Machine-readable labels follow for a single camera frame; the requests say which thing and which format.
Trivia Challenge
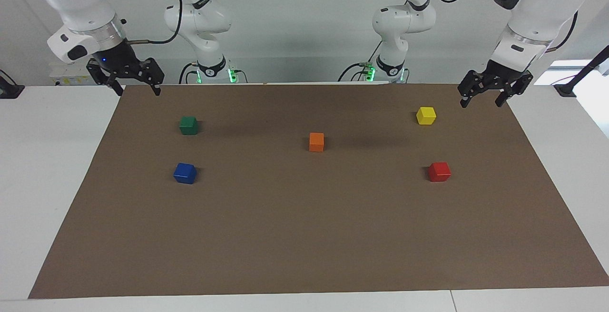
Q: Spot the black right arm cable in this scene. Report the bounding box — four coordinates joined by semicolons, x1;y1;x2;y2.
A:
125;0;184;45

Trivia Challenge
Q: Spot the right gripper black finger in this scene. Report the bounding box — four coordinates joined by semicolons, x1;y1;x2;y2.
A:
135;58;165;97
87;59;123;97

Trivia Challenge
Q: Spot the black base cable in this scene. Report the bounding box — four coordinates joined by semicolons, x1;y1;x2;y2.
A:
178;62;198;84
338;40;383;83

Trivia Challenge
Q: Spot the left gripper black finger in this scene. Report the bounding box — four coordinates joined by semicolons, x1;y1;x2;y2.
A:
458;70;488;109
496;72;533;108

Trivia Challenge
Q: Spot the black table clamp mount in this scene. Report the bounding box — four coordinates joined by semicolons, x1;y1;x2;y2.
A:
553;45;609;98
0;69;25;99

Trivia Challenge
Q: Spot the red cube block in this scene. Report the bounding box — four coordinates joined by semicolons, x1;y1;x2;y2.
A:
427;162;452;183

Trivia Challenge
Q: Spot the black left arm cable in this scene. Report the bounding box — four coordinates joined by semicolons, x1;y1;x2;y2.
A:
425;0;579;55

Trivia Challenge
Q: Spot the brown table mat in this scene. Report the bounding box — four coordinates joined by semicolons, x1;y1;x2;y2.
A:
28;83;609;300

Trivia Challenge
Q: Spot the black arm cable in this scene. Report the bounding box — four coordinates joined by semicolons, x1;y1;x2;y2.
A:
125;0;184;45
425;0;579;55

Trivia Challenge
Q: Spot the green cube block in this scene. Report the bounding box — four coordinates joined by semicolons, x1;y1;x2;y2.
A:
179;116;199;136

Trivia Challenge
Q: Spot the white box with yellow label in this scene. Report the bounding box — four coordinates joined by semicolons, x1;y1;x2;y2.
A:
49;62;103;87

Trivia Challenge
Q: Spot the yellow cube block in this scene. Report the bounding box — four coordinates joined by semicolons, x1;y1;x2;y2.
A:
416;107;437;126

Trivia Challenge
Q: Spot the blue cube block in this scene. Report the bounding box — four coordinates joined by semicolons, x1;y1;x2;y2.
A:
173;162;197;185

